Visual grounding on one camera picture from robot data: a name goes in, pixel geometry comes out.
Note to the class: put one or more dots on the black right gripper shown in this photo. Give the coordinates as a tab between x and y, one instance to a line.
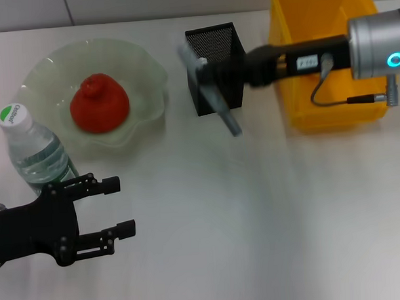
283	63

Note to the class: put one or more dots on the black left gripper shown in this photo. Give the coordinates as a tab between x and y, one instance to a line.
28	232

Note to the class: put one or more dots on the green utility knife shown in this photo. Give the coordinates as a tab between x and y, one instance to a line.
203	62

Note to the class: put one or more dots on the silver glitter pen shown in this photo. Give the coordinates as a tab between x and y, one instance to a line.
225	111

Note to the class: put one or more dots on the clear green-label water bottle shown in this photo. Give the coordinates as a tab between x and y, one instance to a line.
37	153

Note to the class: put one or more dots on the black mesh pen holder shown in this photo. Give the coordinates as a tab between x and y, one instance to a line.
213	40

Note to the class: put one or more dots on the green glass fruit plate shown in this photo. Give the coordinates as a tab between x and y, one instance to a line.
142	92

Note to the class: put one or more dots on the yellow plastic bin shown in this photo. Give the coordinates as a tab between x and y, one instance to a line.
314	14

